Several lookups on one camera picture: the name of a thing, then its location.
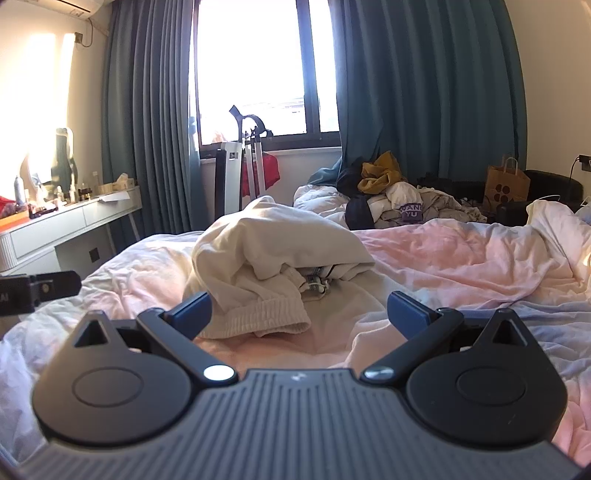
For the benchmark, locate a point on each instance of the tissue box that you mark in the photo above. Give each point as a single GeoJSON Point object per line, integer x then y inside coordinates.
{"type": "Point", "coordinates": [122, 182]}

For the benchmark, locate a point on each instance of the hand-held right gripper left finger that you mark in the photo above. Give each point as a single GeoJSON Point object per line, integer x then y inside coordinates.
{"type": "Point", "coordinates": [191, 314]}

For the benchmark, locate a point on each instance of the mustard garment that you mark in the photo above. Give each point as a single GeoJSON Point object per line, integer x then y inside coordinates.
{"type": "Point", "coordinates": [381, 177]}

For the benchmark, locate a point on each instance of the white air conditioner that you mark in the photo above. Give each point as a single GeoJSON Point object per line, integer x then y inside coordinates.
{"type": "Point", "coordinates": [78, 5]}

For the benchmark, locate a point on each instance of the white panel heater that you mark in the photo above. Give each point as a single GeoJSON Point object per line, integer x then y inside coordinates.
{"type": "Point", "coordinates": [228, 180]}

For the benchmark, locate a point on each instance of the black padded box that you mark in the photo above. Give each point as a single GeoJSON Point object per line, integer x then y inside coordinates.
{"type": "Point", "coordinates": [512, 213]}

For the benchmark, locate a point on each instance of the white garment purple print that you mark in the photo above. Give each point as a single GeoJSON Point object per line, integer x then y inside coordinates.
{"type": "Point", "coordinates": [408, 203]}

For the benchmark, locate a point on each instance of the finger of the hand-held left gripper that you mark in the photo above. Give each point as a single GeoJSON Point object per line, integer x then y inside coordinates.
{"type": "Point", "coordinates": [55, 284]}

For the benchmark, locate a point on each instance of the cream pillow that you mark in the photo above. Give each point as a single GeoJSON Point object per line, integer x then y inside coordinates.
{"type": "Point", "coordinates": [554, 221]}

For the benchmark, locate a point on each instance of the group of cosmetic bottles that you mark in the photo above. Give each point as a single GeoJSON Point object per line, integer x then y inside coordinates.
{"type": "Point", "coordinates": [62, 170]}

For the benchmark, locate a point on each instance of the dark navy garment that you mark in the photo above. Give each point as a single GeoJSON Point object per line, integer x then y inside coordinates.
{"type": "Point", "coordinates": [355, 207]}

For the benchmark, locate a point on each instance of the black armchair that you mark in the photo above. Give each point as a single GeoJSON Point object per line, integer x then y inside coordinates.
{"type": "Point", "coordinates": [554, 184]}

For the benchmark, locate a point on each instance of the brown paper bag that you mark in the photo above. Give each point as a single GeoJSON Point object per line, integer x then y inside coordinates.
{"type": "Point", "coordinates": [505, 184]}

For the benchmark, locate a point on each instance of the pink duvet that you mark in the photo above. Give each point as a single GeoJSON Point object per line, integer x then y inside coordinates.
{"type": "Point", "coordinates": [461, 258]}

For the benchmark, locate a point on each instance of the window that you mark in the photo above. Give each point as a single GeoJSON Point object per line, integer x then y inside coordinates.
{"type": "Point", "coordinates": [249, 69]}

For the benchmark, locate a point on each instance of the white paper sheet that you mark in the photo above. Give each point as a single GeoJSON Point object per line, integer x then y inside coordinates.
{"type": "Point", "coordinates": [113, 196]}

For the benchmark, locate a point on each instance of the orange tray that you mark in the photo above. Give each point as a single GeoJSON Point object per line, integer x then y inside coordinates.
{"type": "Point", "coordinates": [11, 220]}

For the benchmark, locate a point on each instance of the white dressing table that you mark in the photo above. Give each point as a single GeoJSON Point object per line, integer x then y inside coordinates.
{"type": "Point", "coordinates": [46, 230]}

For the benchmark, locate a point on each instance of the red cloth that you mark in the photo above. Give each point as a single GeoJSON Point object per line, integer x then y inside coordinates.
{"type": "Point", "coordinates": [270, 173]}

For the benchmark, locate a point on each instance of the teal crumpled cloth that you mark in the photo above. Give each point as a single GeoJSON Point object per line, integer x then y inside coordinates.
{"type": "Point", "coordinates": [325, 173]}

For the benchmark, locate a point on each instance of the white quilt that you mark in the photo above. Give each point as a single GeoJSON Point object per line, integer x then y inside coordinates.
{"type": "Point", "coordinates": [321, 203]}

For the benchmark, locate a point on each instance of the teal curtain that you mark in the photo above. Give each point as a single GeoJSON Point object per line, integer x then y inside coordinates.
{"type": "Point", "coordinates": [415, 83]}
{"type": "Point", "coordinates": [147, 115]}

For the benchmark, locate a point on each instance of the metal clothes rack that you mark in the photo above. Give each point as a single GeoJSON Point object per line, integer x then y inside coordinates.
{"type": "Point", "coordinates": [254, 157]}

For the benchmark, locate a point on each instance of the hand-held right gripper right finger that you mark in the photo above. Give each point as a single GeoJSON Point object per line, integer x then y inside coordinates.
{"type": "Point", "coordinates": [406, 314]}

